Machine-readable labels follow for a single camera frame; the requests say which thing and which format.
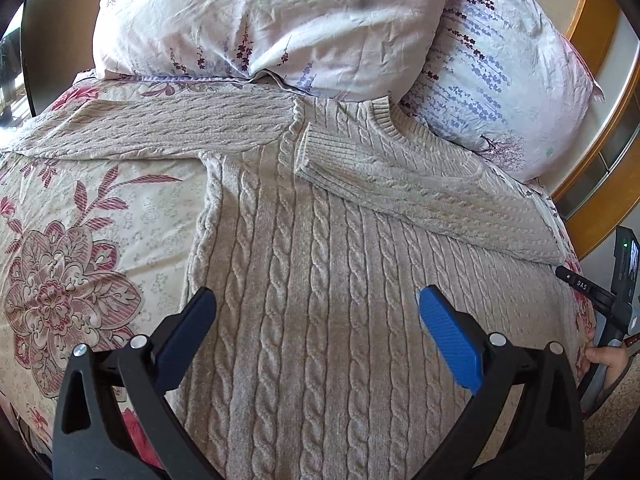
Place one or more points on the pale pink floral pillow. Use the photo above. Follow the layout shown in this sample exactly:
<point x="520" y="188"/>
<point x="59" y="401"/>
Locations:
<point x="275" y="15"/>

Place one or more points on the dark panel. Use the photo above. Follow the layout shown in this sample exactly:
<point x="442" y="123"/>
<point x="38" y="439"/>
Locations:
<point x="55" y="55"/>

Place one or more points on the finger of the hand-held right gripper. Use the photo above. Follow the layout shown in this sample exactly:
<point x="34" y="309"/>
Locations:
<point x="580" y="282"/>

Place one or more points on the purple lavender print pillow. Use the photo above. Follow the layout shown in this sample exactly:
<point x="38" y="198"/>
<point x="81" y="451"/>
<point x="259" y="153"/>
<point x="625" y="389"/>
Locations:
<point x="500" y="85"/>

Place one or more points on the wooden headboard with glass panels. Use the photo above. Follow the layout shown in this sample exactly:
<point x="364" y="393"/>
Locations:
<point x="595" y="10"/>

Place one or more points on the cream red floral bedspread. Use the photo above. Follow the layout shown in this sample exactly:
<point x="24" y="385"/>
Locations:
<point x="100" y="210"/>

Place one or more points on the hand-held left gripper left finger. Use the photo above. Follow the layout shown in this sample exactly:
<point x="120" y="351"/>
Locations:
<point x="189" y="329"/>

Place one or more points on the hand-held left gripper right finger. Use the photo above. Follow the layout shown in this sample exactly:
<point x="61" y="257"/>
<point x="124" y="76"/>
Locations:
<point x="449" y="336"/>

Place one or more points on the person's right hand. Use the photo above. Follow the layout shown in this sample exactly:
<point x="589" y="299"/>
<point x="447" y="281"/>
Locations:
<point x="610" y="359"/>

